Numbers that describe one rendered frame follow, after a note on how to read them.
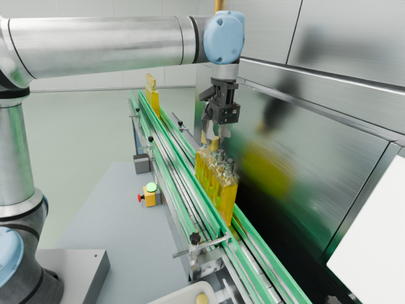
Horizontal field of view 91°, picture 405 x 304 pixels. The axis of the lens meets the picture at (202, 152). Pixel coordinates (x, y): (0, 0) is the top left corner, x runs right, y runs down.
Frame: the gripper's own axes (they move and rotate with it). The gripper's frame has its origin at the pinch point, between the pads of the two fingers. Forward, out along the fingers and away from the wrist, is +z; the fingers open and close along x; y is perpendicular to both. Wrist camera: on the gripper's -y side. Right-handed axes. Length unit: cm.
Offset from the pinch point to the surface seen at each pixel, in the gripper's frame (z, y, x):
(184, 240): 27.4, 13.9, -15.1
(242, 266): 22.9, 30.2, -4.3
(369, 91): -23.1, 32.2, 12.2
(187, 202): 27.3, -1.7, -8.1
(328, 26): -33.4, 18.1, 14.6
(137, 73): 69, -573, 53
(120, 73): 71, -574, 6
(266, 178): 7.8, 15.7, 11.7
